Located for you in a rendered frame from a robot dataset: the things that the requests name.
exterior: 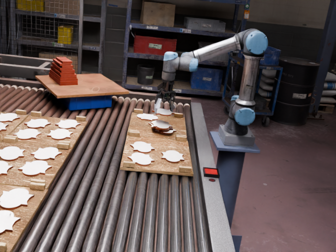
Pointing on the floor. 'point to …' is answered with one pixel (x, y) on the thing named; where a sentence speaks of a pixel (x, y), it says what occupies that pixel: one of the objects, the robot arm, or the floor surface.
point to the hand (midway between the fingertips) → (163, 111)
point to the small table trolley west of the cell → (256, 88)
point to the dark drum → (294, 90)
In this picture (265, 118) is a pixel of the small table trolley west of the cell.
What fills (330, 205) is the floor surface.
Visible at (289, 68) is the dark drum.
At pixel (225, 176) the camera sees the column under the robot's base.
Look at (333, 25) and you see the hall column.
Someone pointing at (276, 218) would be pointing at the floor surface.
